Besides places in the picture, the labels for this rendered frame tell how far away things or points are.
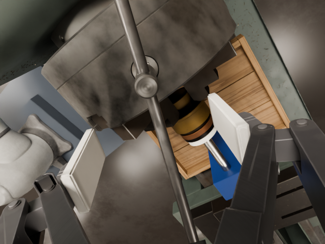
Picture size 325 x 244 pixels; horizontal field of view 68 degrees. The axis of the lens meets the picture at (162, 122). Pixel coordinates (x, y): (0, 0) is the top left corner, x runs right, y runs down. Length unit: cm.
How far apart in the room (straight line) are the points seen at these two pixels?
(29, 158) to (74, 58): 56
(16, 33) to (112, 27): 12
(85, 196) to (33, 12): 23
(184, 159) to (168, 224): 166
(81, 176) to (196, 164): 66
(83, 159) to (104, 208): 221
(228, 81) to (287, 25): 100
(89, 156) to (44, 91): 78
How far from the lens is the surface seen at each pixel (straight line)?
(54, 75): 37
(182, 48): 31
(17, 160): 82
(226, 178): 55
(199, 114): 45
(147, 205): 226
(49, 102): 97
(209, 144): 52
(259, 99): 72
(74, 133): 94
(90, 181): 18
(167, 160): 25
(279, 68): 109
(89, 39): 31
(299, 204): 87
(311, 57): 174
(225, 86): 68
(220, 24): 36
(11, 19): 34
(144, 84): 22
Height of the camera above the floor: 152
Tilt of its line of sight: 62 degrees down
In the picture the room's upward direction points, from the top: 171 degrees counter-clockwise
